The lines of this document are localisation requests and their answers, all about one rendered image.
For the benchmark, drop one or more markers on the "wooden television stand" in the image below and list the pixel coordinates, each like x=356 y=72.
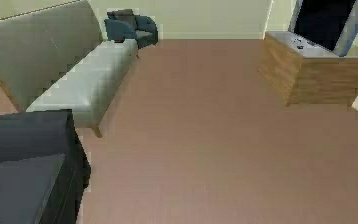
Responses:
x=317 y=76

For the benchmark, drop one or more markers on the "blue armchair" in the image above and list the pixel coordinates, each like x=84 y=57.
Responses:
x=133 y=28

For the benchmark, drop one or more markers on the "brown cushion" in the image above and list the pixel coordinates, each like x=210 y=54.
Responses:
x=125 y=16

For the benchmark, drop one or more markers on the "grey sofa with wooden legs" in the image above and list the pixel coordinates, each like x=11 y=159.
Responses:
x=53 y=66

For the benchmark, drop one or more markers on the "grey framed television set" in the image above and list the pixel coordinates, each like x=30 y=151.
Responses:
x=323 y=23

